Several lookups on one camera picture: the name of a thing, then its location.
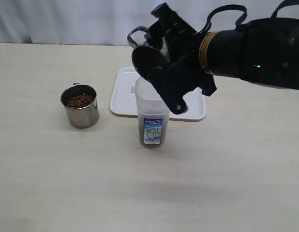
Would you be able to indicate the steel mug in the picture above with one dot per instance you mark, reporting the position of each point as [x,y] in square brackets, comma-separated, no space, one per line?
[151,54]
[80,104]

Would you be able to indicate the clear plastic container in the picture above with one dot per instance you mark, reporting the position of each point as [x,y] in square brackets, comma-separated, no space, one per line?
[152,114]

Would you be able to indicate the white curtain backdrop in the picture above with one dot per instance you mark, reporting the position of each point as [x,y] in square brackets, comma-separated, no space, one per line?
[107,22]

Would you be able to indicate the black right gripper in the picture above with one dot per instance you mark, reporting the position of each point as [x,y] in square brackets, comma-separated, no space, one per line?
[183,74]

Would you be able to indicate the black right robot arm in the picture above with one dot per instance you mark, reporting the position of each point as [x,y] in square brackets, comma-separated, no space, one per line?
[263,52]

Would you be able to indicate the white plastic tray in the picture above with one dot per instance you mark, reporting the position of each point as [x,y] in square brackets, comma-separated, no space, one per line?
[123,100]

